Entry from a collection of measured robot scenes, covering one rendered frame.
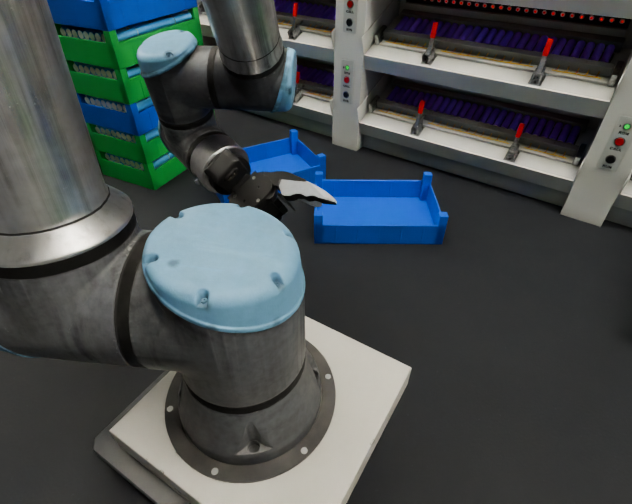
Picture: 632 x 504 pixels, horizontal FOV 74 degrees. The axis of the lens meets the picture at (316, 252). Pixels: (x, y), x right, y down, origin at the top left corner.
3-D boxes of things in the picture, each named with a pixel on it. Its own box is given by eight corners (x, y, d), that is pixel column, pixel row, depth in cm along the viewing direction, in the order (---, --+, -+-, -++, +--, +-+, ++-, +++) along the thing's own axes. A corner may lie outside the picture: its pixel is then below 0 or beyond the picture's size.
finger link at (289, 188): (347, 200, 64) (293, 198, 67) (337, 180, 59) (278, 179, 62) (344, 218, 63) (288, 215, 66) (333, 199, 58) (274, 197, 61)
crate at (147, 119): (139, 136, 106) (130, 105, 100) (83, 121, 113) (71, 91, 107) (212, 97, 126) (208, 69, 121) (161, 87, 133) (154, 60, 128)
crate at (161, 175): (155, 190, 116) (147, 165, 111) (102, 174, 123) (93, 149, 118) (220, 146, 136) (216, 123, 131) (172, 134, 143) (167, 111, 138)
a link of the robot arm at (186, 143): (145, 109, 72) (163, 155, 80) (180, 145, 66) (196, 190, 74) (194, 89, 75) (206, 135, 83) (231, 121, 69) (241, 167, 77)
